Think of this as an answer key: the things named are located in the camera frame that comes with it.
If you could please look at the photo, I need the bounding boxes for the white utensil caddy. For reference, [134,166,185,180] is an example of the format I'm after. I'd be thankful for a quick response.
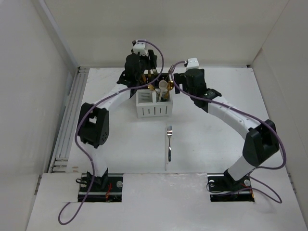
[136,90,173,118]

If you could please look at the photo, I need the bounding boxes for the purple cable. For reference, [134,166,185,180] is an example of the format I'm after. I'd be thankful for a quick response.
[168,61,287,204]
[58,39,165,226]

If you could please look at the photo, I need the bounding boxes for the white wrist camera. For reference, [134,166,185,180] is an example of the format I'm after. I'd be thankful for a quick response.
[184,58,199,70]
[132,40,149,57]

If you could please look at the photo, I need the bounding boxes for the white ceramic spoon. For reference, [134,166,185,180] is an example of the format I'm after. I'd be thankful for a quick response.
[158,80,168,102]

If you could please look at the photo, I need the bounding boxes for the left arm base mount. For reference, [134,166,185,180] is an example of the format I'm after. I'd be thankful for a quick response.
[76,172,124,203]

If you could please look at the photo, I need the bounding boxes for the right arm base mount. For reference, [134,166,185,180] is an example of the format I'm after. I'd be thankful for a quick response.
[206,173,255,202]

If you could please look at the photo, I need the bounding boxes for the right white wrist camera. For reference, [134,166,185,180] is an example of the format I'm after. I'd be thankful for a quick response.
[184,58,199,70]

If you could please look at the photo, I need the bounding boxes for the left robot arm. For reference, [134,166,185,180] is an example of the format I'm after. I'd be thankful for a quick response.
[75,48,160,192]

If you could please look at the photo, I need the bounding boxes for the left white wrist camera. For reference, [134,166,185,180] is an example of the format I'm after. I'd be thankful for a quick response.
[132,40,149,57]

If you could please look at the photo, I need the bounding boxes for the rose gold spoon green handle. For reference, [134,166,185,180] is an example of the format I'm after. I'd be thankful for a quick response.
[147,84,155,91]

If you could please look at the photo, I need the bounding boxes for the silver fork green handle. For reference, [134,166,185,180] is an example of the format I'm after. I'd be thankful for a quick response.
[167,125,173,162]

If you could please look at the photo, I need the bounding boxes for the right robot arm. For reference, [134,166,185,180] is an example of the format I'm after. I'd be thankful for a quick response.
[173,68,280,190]

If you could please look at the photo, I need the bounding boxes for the black utensil caddy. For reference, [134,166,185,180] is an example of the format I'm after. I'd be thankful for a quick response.
[140,73,170,89]

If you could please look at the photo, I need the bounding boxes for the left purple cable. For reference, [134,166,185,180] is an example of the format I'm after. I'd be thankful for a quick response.
[58,39,165,226]

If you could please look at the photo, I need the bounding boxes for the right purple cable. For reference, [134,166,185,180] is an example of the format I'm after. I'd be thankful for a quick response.
[168,61,287,204]

